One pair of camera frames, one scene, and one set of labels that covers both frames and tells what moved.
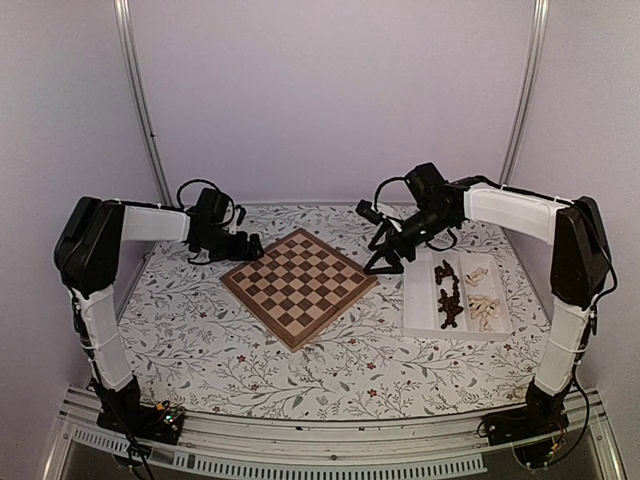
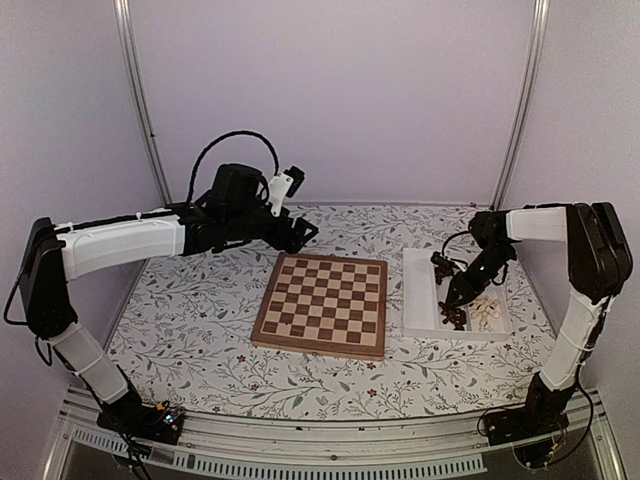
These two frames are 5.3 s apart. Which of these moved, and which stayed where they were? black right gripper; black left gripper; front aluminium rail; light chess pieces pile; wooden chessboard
Moved: wooden chessboard; black right gripper; black left gripper
Stayed: light chess pieces pile; front aluminium rail
